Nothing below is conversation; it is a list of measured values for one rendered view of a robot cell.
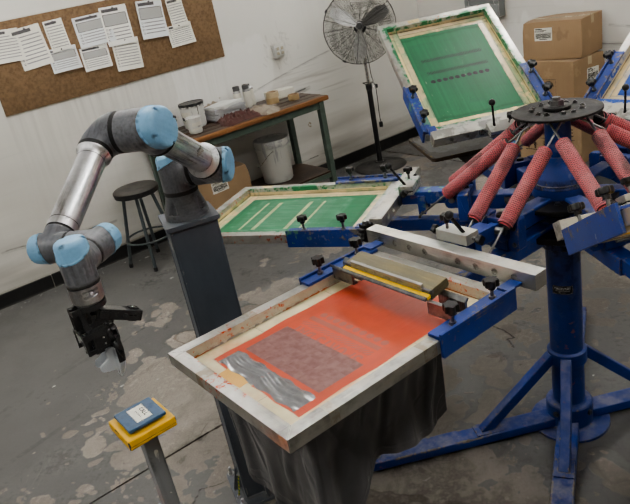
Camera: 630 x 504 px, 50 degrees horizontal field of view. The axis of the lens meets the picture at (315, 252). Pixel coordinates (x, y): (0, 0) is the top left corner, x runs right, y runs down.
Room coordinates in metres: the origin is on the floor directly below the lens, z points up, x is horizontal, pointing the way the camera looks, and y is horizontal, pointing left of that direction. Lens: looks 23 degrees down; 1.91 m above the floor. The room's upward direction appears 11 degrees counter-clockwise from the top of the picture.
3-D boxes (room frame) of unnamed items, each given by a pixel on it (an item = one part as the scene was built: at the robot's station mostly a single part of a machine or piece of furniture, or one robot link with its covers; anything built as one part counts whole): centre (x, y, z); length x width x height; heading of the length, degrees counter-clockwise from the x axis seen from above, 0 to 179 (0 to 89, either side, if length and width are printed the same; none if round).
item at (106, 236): (1.52, 0.51, 1.40); 0.11 x 0.11 x 0.08; 72
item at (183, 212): (2.23, 0.41, 1.25); 0.15 x 0.15 x 0.10
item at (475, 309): (1.55, -0.38, 0.98); 0.30 x 0.05 x 0.07; 124
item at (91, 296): (1.42, 0.53, 1.32); 0.08 x 0.08 x 0.05
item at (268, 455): (1.49, 0.22, 0.74); 0.45 x 0.03 x 0.43; 34
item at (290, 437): (1.65, -0.03, 0.97); 0.79 x 0.58 x 0.04; 124
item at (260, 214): (2.64, -0.09, 1.05); 1.08 x 0.61 x 0.23; 64
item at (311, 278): (2.01, -0.07, 0.98); 0.30 x 0.05 x 0.07; 124
